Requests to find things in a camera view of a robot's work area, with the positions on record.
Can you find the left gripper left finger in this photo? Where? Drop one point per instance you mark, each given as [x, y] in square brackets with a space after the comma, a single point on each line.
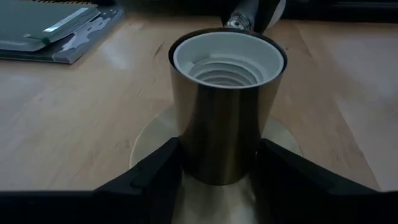
[109, 208]

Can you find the metal lamp socket stand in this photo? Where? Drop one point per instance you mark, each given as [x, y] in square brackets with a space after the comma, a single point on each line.
[224, 124]

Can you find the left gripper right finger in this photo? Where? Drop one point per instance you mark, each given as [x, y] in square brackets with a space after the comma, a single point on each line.
[311, 208]

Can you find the white lightbulb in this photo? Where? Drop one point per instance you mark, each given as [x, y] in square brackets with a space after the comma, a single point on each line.
[245, 17]

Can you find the black aluminium table frame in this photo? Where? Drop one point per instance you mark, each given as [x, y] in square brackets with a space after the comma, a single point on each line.
[342, 9]

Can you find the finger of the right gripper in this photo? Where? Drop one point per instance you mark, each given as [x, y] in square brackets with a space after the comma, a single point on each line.
[227, 9]
[265, 15]

